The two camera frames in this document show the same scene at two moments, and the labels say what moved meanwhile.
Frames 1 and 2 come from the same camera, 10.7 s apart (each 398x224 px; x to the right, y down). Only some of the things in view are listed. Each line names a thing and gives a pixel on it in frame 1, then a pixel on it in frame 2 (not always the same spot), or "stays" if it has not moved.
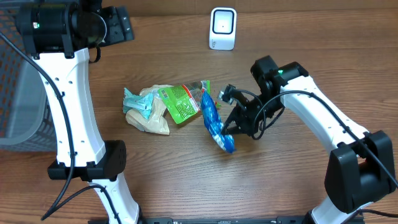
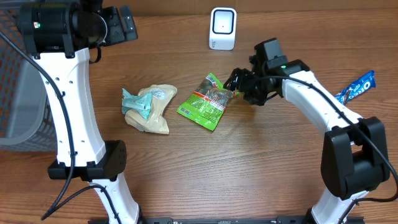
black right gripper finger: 238,114 -> 231,83
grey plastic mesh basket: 27,121 stays
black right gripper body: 255,108 -> 257,89
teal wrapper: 142,103 stays
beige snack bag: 156,122 stays
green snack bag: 183,101 -> 206,105
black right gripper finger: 238,130 -> 240,88
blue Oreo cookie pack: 213,123 -> 359,86
